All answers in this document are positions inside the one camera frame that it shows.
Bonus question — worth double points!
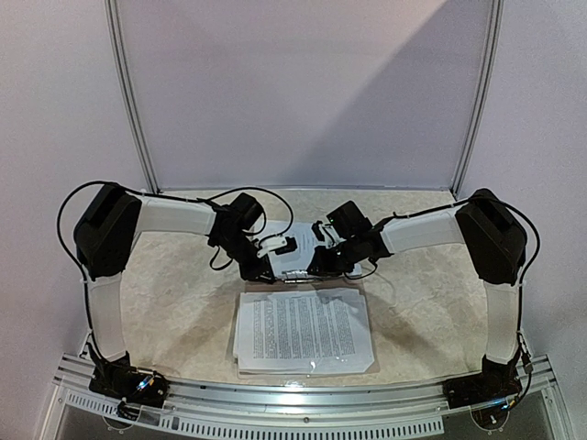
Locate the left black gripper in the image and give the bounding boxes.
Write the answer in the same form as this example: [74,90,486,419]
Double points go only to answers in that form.
[216,232,276,285]

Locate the transparent plastic folder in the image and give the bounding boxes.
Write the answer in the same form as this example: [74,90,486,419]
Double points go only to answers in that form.
[232,222,375,376]

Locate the clipped paper stack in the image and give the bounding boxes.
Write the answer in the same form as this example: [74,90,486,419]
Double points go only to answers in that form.
[269,222,344,281]

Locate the printed paper sheet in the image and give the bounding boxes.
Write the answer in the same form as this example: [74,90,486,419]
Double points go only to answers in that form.
[233,288,375,376]

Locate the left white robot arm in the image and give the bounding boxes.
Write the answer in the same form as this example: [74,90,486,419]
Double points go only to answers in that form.
[73,182,276,362]

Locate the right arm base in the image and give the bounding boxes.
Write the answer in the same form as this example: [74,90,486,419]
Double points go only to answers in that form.
[442,349,533,409]

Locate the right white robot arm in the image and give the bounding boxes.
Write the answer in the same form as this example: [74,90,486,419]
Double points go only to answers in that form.
[307,188,527,400]

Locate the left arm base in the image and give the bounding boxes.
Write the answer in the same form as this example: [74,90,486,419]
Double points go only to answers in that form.
[88,346,170,408]

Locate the metal folder clip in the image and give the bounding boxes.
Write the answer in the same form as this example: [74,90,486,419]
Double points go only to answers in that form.
[279,269,312,283]

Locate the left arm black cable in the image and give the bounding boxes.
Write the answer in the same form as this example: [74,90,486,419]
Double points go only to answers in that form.
[55,180,295,349]

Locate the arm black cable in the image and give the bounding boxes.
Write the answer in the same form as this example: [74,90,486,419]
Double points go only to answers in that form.
[55,180,295,349]
[348,192,542,368]

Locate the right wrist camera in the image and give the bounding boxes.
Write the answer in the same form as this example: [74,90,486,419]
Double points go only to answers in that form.
[311,220,336,248]

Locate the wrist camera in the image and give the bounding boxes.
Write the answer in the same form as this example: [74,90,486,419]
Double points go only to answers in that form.
[311,220,336,248]
[257,235,297,258]

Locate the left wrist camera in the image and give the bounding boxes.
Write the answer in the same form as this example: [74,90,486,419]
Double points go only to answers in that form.
[257,235,297,258]

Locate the right aluminium frame post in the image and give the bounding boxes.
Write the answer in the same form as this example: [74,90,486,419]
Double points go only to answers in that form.
[449,0,504,198]

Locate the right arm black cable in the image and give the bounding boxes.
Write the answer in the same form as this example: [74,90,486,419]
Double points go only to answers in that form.
[348,192,542,368]

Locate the aluminium front rail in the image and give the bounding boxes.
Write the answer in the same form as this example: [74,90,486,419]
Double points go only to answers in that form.
[38,355,572,439]

